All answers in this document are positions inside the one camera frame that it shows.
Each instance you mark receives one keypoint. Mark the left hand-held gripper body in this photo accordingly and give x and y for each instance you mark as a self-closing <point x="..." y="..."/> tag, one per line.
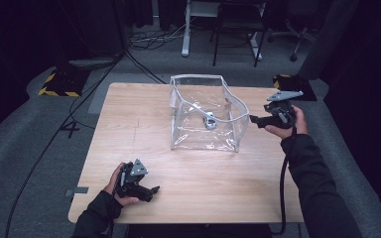
<point x="133" y="177"/>

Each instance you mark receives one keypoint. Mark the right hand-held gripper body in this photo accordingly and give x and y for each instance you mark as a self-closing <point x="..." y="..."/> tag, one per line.
<point x="280" y="110"/>

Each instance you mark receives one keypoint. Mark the small silver grey object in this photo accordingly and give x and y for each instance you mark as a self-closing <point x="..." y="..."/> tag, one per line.
<point x="209" y="121"/>

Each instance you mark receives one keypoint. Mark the clear plastic bag white trim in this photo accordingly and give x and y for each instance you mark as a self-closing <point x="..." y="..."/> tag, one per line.
<point x="208" y="112"/>

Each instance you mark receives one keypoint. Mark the person's left hand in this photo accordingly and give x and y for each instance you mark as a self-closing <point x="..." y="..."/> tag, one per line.
<point x="114" y="185"/>

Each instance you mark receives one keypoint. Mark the person's right hand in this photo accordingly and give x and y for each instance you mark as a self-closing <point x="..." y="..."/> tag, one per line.
<point x="299" y="124"/>

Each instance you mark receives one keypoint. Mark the grey tape piece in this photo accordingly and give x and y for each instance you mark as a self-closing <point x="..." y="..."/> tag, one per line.
<point x="77" y="191"/>

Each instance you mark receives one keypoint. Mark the black tape floor mark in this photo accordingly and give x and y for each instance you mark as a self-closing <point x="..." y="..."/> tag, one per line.
<point x="70" y="128"/>

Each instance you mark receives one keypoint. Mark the office swivel chair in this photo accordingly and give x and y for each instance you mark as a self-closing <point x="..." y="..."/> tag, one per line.
<point x="294" y="29"/>

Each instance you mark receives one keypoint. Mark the black chair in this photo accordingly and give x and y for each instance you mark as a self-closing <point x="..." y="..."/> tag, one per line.
<point x="238" y="23"/>

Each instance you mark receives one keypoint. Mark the grey stand base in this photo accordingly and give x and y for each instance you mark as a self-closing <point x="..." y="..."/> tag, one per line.
<point x="92" y="62"/>

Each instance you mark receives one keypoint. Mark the white desk frame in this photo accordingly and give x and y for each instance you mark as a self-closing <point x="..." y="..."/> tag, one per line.
<point x="186" y="29"/>

